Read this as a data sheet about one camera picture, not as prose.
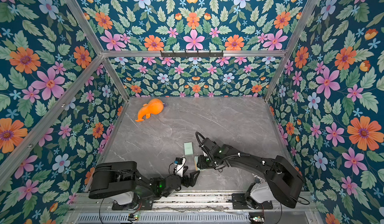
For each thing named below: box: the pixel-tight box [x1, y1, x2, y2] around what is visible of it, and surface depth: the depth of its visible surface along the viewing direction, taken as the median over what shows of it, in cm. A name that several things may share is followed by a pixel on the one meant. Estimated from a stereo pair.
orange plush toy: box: [135, 98, 164, 123], surface depth 109 cm
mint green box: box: [183, 141, 194, 156], surface depth 92 cm
